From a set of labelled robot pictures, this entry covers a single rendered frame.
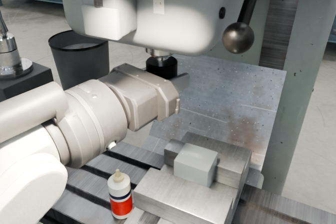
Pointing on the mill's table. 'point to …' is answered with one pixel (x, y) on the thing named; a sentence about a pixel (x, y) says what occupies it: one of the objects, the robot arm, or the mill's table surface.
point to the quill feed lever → (244, 20)
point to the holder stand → (23, 79)
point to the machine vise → (234, 167)
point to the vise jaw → (181, 199)
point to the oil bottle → (120, 195)
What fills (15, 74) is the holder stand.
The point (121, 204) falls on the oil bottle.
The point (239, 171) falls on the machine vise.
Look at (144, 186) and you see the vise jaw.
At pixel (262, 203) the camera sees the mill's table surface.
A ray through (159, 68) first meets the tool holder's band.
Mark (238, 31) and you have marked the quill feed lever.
